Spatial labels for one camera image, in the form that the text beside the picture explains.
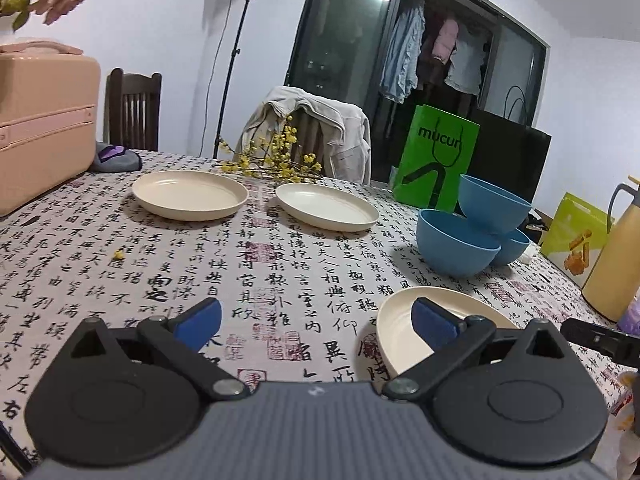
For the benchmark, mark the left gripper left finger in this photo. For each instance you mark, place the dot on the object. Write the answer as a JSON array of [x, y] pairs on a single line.
[[176, 344]]

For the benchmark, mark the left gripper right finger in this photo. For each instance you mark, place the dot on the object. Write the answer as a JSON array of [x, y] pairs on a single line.
[[455, 343]]

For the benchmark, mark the cream plate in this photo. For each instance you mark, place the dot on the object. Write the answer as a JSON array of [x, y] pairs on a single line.
[[400, 346], [326, 208], [189, 196]]

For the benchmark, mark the blue bowl front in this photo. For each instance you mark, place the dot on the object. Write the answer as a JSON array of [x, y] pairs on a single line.
[[451, 246]]

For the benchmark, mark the blue bowl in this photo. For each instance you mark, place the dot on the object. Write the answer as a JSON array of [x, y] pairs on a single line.
[[451, 246], [513, 244], [491, 208]]

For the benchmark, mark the blue bowl back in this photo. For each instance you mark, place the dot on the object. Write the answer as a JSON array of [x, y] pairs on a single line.
[[513, 244]]

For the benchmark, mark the blue bowl top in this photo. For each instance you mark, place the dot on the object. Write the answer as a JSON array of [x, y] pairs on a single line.
[[491, 208]]

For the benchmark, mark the yellow thermos jug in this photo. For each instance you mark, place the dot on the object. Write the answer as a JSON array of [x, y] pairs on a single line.
[[614, 279]]

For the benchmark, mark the yellow-green gift bag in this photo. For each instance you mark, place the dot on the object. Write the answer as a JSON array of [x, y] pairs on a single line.
[[577, 235]]

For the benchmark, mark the calligraphy print tablecloth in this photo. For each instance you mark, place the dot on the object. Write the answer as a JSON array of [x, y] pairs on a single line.
[[298, 303]]

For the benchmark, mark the grey purple cloth pouch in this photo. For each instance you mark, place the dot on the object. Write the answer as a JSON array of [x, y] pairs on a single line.
[[113, 159]]

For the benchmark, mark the green mucun paper bag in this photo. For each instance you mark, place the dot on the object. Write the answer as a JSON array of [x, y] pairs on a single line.
[[438, 151]]

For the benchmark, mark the black paper bag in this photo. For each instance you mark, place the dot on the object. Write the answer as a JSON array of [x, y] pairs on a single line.
[[508, 154]]

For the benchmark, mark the yellow flower branch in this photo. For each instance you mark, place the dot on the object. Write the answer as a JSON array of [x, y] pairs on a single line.
[[276, 155]]

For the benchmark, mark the beige jacket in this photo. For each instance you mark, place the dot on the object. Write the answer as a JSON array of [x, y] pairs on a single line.
[[345, 127]]

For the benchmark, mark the dark wooden chair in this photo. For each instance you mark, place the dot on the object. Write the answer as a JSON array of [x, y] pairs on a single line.
[[132, 110]]

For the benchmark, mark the chair with beige jacket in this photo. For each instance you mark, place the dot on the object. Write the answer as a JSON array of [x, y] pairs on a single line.
[[309, 137]]

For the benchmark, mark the hanging white garment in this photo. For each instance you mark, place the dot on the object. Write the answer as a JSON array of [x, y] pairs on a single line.
[[466, 60]]

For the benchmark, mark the hanging blue shirt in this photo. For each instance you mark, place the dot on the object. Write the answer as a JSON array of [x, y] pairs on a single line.
[[398, 77]]

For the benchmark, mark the pink hard case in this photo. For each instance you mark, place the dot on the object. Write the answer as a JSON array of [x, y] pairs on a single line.
[[49, 95]]

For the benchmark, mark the hanging pink garment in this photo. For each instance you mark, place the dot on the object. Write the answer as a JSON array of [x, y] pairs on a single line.
[[445, 41]]

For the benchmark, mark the dark glass sliding door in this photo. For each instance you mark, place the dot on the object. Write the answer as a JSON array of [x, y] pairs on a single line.
[[340, 49]]

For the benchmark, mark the studio lamp on stand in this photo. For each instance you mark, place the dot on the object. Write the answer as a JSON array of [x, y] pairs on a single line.
[[235, 52]]

